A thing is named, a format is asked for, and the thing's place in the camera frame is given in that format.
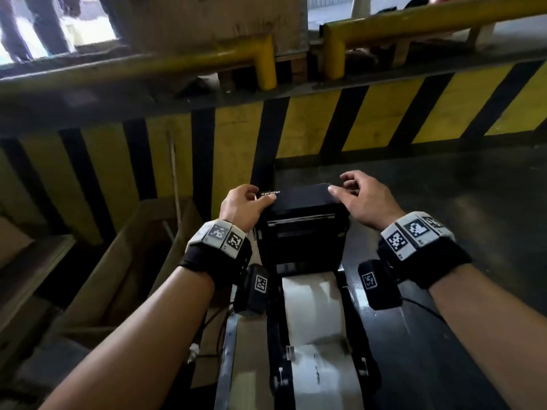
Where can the person's right hand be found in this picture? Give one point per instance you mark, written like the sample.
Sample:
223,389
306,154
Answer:
371,202

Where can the person's left hand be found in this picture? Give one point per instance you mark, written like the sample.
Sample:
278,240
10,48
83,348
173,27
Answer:
241,207

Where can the person's left thumb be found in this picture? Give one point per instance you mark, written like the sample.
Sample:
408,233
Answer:
264,200

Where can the person's right thumb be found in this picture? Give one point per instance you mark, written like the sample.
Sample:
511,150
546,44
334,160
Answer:
339,192

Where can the black label printer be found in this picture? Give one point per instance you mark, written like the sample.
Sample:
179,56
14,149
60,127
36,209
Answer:
303,226

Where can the person's left forearm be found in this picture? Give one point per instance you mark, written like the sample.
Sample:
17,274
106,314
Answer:
141,337

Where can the person's right forearm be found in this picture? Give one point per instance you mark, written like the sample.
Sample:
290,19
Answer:
495,333

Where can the black wristband with marker tiles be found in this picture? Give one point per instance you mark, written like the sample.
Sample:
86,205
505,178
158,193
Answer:
423,247
218,249

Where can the yellow black striped barrier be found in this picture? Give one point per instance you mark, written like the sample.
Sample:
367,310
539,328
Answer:
299,128

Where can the thin wooden stick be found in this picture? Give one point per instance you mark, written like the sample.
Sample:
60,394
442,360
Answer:
175,179

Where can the white label paper strip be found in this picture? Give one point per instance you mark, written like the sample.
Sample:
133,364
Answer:
318,337

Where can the black label paper holder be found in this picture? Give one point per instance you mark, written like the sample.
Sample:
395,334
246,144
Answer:
280,350

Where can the open brown cardboard box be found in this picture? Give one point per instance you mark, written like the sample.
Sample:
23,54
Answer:
128,268

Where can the large brown cardboard box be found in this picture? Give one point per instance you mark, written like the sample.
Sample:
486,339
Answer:
213,19

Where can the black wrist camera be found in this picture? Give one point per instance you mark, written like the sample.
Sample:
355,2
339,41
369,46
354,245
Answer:
378,286
253,290

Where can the yellow steel guard rail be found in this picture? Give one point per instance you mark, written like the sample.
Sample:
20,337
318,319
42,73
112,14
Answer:
141,68
427,19

